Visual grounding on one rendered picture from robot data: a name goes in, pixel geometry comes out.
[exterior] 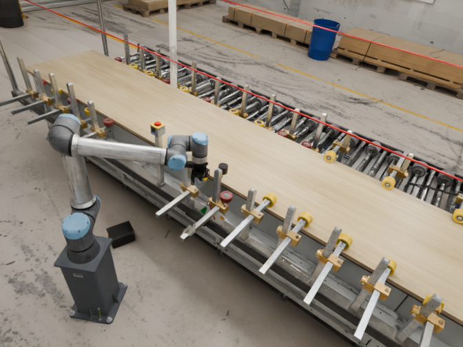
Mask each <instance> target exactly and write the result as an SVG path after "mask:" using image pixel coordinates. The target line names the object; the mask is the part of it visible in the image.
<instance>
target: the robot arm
mask: <svg viewBox="0 0 463 347"><path fill-rule="evenodd" d="M80 128H81V122H80V120H79V119H78V118H77V117H75V116H74V115H71V114H61V115H60V116H58V118H56V120H55V122H54V124H53V126H52V127H51V128H50V130H49V132H48V142H49V144H50V145H51V146H52V148H53V149H54V150H56V151H57V152H59V153H60V154H61V157H62V161H63V166H64V169H65V173H66V176H67V179H68V184H69V187H70V192H71V194H72V197H71V198H70V206H71V209H72V211H71V214H70V215H68V216H67V217H66V218H65V219H64V220H63V222H62V225H61V228H62V232H63V235H64V237H65V241H66V242H67V245H68V249H67V256H68V259H69V260H70V261H71V262H73V263H75V264H85V263H87V262H90V261H92V260H93V259H94V258H95V257H96V256H97V255H98V254H99V252H100V244H99V242H98V240H96V239H95V238H94V235H93V228H94V224H95V222H96V217H97V215H98V212H99V209H100V203H101V202H100V199H99V197H98V196H96V195H95V194H93V193H92V192H91V188H90V181H89V178H88V172H87V168H86V164H85V158H84V156H96V157H102V158H113V159H119V160H129V161H136V162H146V163H152V164H158V165H166V166H168V167H169V168H170V169H171V170H174V171H178V170H181V169H182V168H183V167H185V168H193V169H192V174H191V180H192V182H193V183H194V185H195V186H196V187H198V186H200V187H201V183H204V184H205V181H204V180H203V179H204V178H207V177H208V176H209V174H208V171H209V170H210V169H208V168H207V165H208V162H207V153H208V143H209V141H208V136H207V135H206V134H205V133H203V132H194V133H193V134H192V135H191V136H188V135H169V136H168V139H167V148H160V147H150V146H145V145H135V144H129V143H119V142H113V141H108V140H98V139H92V138H82V137H81V136H80V132H79V130H80ZM186 151H191V152H192V161H187V162H186ZM200 182H201V183H200Z"/></svg>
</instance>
